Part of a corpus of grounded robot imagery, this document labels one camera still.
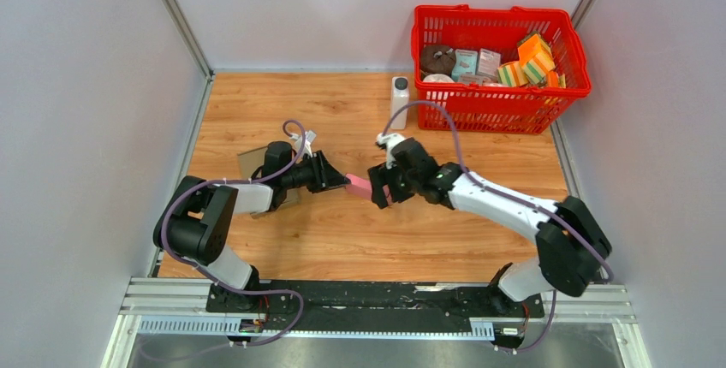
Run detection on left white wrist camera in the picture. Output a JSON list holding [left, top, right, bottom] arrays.
[[289, 130, 317, 157]]

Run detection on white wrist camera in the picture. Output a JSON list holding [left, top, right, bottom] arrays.
[[289, 130, 317, 157], [376, 133, 406, 169]]

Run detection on grey pink small box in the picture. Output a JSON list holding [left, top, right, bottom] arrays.
[[476, 49, 501, 80]]

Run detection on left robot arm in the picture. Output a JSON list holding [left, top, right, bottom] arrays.
[[152, 141, 350, 312]]

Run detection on striped sponge pack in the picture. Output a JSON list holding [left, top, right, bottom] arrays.
[[497, 61, 529, 87]]

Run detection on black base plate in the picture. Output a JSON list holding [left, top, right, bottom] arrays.
[[205, 279, 545, 335]]

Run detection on orange green sponge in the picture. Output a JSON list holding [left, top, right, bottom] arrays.
[[517, 32, 556, 85]]

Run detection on pink paper box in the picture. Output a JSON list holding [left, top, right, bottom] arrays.
[[344, 174, 372, 200]]

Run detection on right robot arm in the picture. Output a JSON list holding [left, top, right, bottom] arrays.
[[368, 134, 612, 316]]

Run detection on aluminium frame rail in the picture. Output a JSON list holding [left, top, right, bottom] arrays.
[[102, 277, 651, 367]]

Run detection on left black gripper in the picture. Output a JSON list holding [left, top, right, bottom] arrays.
[[283, 151, 350, 195]]

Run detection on brown round item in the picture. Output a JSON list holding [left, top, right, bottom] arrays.
[[420, 45, 456, 77]]

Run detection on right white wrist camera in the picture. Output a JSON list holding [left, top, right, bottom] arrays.
[[376, 133, 406, 169]]

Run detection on white bottle black cap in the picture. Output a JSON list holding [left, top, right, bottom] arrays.
[[390, 76, 410, 130]]

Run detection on red plastic basket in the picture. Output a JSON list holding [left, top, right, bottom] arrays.
[[410, 4, 592, 134]]

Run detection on teal small box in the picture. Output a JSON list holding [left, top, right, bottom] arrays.
[[450, 49, 479, 82]]

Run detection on white round lid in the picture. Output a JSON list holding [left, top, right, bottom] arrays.
[[423, 74, 455, 84]]

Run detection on brown cardboard box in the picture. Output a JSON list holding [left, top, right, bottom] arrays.
[[237, 146, 301, 211]]

